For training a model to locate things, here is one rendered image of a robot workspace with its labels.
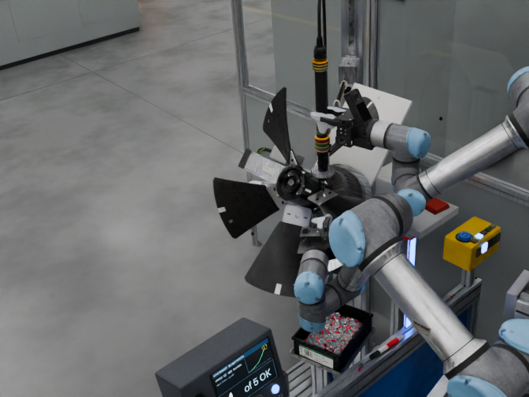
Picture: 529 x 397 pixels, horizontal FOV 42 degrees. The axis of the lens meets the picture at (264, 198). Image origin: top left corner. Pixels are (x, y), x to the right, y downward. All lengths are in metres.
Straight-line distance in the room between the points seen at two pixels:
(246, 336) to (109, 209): 3.07
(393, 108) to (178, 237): 2.10
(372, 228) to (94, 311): 2.43
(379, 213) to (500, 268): 1.33
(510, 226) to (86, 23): 5.77
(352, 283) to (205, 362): 0.53
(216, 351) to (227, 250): 2.47
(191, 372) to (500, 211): 1.53
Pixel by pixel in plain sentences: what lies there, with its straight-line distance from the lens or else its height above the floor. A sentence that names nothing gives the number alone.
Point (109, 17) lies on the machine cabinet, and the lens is 7.80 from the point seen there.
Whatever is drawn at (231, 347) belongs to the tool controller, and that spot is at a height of 1.25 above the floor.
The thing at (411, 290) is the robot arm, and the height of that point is 1.36.
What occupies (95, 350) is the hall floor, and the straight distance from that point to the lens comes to 3.54.
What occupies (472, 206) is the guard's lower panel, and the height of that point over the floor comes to 0.86.
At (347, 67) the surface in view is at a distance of 2.61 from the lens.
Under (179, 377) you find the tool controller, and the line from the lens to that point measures 1.54.
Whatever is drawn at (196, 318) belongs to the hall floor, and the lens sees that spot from 3.58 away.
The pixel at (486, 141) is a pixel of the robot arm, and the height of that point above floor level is 1.52.
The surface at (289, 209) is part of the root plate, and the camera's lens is 2.23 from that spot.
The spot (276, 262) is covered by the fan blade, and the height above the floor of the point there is 1.01.
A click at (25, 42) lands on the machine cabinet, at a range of 7.48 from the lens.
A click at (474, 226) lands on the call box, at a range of 2.28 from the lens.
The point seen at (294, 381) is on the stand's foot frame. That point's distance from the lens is 3.11.
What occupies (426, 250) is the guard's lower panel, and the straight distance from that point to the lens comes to 3.04.
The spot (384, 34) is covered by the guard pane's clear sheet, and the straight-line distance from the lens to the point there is 2.78.
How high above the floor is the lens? 2.33
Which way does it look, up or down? 31 degrees down
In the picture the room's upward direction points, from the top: 4 degrees counter-clockwise
